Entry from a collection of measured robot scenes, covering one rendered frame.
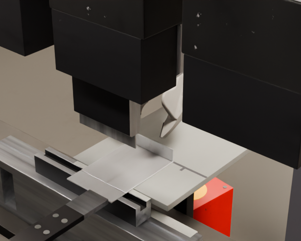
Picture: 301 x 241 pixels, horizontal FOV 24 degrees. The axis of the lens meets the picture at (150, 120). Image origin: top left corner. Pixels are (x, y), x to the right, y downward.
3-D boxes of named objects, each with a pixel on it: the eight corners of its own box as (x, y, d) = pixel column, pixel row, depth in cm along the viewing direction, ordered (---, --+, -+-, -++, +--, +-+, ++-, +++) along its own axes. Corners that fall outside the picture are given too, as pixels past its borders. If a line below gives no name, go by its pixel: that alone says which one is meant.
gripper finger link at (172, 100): (143, 128, 94) (158, 64, 95) (164, 139, 99) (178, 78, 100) (163, 131, 92) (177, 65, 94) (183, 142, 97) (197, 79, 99)
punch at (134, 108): (140, 145, 89) (140, 78, 84) (130, 151, 87) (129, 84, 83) (85, 120, 94) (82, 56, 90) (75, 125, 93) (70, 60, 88)
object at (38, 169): (150, 216, 94) (150, 198, 92) (135, 227, 92) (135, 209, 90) (50, 163, 105) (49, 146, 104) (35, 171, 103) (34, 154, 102)
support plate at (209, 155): (274, 134, 109) (275, 128, 108) (167, 212, 91) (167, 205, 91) (184, 99, 119) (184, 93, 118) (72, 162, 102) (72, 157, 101)
